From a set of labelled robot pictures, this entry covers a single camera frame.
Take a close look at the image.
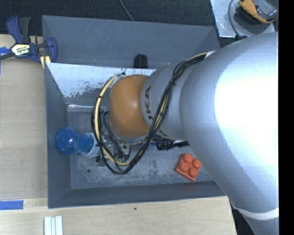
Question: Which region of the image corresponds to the blue bulb-shaped bottle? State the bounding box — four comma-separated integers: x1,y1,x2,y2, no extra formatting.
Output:
54,126,100,158

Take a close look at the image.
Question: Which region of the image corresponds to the orange-red toy brick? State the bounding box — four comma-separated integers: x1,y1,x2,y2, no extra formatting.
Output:
174,153,202,182

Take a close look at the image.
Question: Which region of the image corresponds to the small black block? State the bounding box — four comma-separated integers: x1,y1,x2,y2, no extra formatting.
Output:
133,53,148,69

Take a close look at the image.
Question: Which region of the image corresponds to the pale wood board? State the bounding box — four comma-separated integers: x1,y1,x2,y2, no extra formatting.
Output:
0,59,49,201

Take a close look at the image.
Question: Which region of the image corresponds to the grey metal bin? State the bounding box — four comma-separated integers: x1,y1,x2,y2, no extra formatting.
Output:
41,15,233,209

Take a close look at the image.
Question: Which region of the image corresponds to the black cylinder on white bracket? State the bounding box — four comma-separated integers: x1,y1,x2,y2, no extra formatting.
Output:
152,136,190,152

